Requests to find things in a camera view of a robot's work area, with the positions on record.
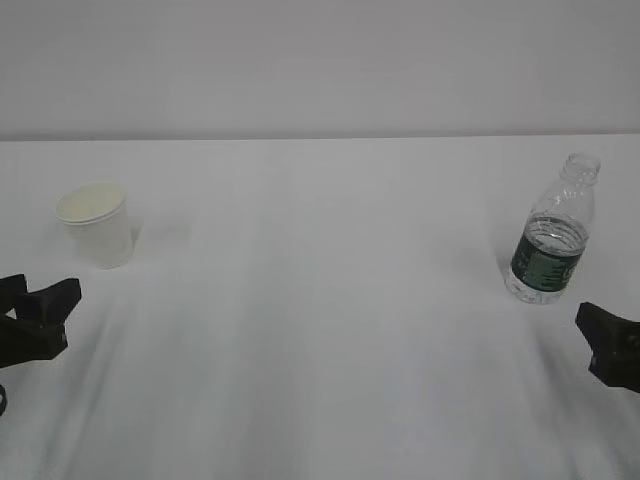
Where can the white paper cup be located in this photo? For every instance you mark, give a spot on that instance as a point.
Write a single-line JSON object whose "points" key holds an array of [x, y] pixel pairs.
{"points": [[95, 216]]}

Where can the clear plastic water bottle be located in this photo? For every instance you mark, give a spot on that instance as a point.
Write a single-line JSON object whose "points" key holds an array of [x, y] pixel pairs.
{"points": [[555, 233]]}

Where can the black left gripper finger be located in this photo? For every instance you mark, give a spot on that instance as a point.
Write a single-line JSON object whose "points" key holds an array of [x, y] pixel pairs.
{"points": [[10, 288], [34, 329]]}

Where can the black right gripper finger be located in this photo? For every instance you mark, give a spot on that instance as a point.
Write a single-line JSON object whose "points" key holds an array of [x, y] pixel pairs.
{"points": [[614, 342]]}

